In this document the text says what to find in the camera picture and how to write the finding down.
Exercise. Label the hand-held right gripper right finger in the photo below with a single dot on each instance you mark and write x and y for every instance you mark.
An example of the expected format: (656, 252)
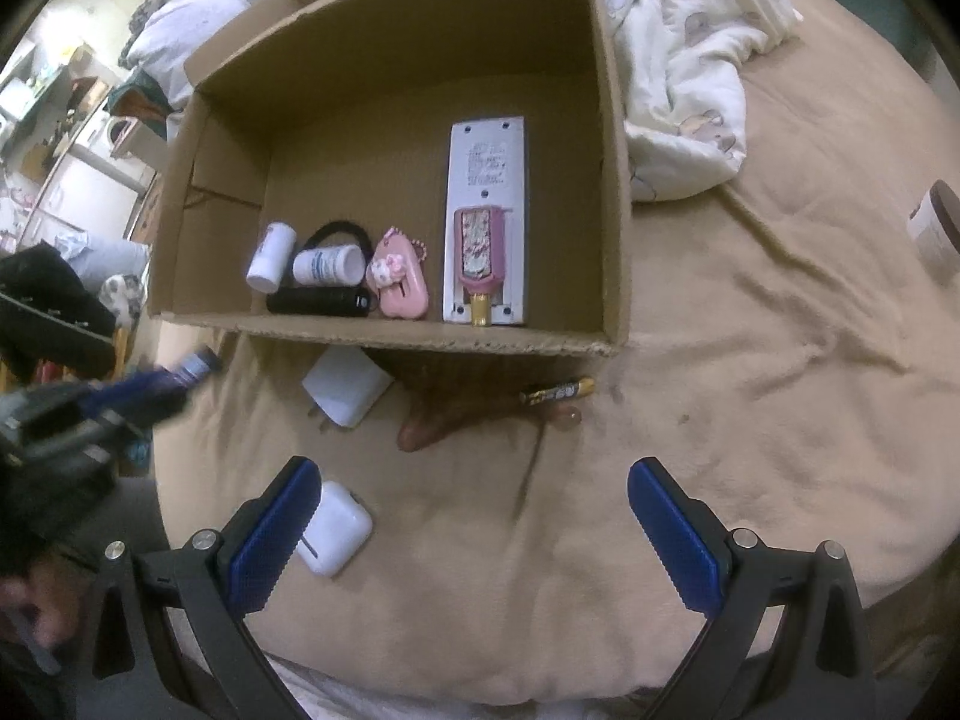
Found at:
(675, 532)

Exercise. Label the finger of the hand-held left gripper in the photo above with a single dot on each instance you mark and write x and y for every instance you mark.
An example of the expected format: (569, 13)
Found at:
(135, 392)

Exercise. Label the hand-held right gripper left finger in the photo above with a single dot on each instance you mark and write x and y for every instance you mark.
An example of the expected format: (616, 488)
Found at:
(274, 532)

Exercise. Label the white earbuds case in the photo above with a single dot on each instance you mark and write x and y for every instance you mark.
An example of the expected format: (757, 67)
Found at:
(337, 529)

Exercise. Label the small blue grey tube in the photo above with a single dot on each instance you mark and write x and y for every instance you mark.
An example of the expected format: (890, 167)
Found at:
(199, 366)

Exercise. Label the plain small white bottle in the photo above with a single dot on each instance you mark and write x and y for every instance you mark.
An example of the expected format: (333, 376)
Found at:
(268, 259)

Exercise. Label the white bottle with blue label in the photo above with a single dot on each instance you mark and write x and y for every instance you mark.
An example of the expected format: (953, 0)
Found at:
(326, 265)

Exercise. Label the cardboard box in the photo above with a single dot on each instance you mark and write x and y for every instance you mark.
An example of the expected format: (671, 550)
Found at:
(360, 150)

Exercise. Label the white remote control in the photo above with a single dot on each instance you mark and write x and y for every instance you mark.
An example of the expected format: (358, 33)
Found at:
(487, 157)

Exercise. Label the person's left hand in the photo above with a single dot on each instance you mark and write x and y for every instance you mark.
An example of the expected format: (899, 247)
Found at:
(34, 600)

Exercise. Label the dark cloth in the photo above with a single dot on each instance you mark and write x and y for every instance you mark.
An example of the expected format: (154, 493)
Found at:
(45, 292)

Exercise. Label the grey cloth bundle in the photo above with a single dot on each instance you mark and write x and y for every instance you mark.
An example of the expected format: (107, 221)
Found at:
(109, 259)

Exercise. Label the white charger adapter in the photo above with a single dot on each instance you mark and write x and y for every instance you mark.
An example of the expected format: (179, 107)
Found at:
(345, 386)

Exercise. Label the black and gold battery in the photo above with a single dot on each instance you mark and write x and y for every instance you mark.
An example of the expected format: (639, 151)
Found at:
(559, 391)

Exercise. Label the white kitchen counter cabinet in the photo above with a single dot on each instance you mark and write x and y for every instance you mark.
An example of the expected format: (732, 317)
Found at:
(82, 187)

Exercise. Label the beige bedside cabinet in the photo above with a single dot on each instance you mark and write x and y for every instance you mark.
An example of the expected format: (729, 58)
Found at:
(146, 146)

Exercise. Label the white washing machine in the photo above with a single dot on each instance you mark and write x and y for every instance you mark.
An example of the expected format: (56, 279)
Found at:
(112, 133)

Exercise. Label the pale blue duvet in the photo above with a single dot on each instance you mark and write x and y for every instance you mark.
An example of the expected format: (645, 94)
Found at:
(187, 15)

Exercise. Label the white jar with brown lid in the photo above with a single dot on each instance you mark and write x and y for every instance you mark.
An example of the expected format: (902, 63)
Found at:
(937, 232)

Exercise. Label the white printed duvet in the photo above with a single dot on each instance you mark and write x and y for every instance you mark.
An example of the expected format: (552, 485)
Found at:
(675, 90)

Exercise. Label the teal padded headboard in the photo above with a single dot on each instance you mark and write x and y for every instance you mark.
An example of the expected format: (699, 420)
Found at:
(862, 0)

